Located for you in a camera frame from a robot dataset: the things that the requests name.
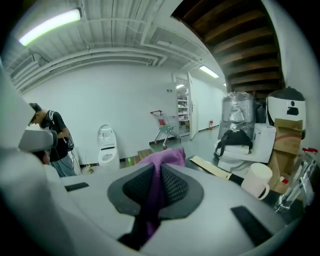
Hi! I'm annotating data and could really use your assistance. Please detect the red-handled shopping cart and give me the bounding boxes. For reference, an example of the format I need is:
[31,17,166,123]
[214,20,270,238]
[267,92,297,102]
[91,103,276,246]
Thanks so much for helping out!
[149,109,183,151]

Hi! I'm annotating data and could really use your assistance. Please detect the black bag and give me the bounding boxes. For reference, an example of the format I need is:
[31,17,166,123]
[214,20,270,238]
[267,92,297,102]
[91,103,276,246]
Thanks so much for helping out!
[213,129,254,159]

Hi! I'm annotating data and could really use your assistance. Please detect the long ceiling light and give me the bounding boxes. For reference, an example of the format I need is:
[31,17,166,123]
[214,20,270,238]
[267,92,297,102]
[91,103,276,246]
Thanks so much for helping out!
[18,7,84,47]

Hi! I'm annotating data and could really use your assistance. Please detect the large cardboard box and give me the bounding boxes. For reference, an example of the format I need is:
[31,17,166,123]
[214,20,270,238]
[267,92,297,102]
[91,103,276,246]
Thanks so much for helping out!
[267,149,305,196]

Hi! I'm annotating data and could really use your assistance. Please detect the beige flat packet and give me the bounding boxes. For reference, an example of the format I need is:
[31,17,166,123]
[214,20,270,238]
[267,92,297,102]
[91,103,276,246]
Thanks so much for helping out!
[190,155,233,181]

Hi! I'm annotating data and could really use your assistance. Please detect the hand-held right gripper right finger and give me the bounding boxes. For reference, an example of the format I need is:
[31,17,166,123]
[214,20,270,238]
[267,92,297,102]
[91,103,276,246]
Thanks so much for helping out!
[139,162,287,256]

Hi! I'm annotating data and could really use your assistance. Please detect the corridor ceiling light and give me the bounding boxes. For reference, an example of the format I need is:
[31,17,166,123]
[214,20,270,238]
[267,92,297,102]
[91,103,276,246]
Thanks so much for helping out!
[198,64,221,79]

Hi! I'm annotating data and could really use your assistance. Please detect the white smart toilet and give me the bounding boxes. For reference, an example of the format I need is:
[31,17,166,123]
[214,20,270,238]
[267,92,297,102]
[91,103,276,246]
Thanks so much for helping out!
[96,123,121,172]

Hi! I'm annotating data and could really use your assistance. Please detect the chrome faucet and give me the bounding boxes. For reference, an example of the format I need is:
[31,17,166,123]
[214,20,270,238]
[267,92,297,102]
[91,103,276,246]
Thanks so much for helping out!
[273,152,316,211]

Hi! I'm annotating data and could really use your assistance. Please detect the white black round appliance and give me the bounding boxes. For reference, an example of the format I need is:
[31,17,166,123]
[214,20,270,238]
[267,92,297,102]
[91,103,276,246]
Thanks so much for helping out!
[265,85,307,141]

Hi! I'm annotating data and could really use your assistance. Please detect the white door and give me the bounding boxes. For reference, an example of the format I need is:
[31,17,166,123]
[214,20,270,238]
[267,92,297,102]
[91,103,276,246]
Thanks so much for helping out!
[187,70,200,141]

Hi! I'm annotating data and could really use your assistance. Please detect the white tank toilet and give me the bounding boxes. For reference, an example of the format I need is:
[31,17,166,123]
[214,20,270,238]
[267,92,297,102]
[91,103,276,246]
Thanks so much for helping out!
[214,122,277,172]

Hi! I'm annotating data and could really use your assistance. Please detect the small cardboard box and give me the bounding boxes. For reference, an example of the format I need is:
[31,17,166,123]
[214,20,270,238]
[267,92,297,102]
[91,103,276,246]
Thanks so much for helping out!
[270,118,305,166]

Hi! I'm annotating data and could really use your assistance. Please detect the wooden staircase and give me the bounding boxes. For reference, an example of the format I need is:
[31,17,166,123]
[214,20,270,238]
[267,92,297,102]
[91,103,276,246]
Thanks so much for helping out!
[170,0,286,99]

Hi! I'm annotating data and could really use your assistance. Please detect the white mug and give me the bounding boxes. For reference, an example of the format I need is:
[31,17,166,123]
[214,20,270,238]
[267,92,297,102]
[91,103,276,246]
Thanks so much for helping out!
[240,162,274,201]

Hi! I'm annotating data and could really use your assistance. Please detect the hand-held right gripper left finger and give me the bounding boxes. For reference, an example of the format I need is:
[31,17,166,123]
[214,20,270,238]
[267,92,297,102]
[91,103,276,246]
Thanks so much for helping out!
[60,162,158,251]

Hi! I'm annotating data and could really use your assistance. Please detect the white storage shelves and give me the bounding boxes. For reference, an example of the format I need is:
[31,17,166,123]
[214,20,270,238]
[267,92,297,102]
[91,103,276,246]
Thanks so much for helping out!
[176,87,190,129]

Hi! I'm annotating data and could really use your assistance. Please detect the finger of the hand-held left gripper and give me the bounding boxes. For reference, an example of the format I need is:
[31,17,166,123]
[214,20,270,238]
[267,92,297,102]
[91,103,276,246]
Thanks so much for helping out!
[18,128,59,154]

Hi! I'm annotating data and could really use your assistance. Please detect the purple cloth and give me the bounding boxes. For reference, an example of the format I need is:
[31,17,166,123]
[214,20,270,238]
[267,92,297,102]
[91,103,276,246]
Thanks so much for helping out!
[138,147,187,240]

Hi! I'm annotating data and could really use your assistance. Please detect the plastic-wrapped grey appliance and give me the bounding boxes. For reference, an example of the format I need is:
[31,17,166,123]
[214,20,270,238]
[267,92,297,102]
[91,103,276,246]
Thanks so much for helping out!
[217,90,257,141]

